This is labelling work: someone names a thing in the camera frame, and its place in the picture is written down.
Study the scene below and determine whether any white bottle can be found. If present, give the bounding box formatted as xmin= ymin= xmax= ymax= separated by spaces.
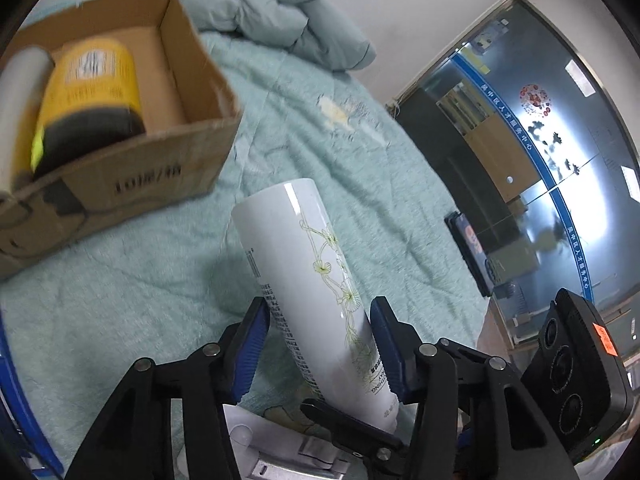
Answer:
xmin=231 ymin=178 xmax=401 ymax=433

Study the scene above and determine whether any white blister pack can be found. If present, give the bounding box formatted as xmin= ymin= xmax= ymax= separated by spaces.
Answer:
xmin=222 ymin=404 xmax=351 ymax=480

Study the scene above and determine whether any silver metal can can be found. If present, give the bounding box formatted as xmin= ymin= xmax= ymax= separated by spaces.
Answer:
xmin=0 ymin=46 xmax=56 ymax=191

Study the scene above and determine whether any glass door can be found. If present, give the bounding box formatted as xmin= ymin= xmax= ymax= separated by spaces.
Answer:
xmin=387 ymin=0 xmax=640 ymax=411

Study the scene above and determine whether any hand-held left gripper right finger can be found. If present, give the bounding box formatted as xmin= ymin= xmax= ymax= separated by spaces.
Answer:
xmin=369 ymin=296 xmax=581 ymax=480

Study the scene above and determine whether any dark flat box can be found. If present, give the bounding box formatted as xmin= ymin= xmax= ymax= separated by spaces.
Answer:
xmin=445 ymin=211 xmax=497 ymax=298

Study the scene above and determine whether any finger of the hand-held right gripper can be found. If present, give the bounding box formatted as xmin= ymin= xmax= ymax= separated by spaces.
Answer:
xmin=300 ymin=399 xmax=408 ymax=461

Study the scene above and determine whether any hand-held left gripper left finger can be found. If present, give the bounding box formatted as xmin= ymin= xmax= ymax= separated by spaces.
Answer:
xmin=64 ymin=296 xmax=272 ymax=480

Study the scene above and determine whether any brown cardboard box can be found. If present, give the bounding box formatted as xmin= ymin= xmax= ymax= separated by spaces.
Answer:
xmin=0 ymin=0 xmax=244 ymax=281

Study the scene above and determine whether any light blue puffer jacket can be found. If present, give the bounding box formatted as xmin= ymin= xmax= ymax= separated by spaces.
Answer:
xmin=172 ymin=0 xmax=377 ymax=71

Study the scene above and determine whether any yellow label jar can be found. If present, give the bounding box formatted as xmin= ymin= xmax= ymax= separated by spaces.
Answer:
xmin=31 ymin=37 xmax=147 ymax=181

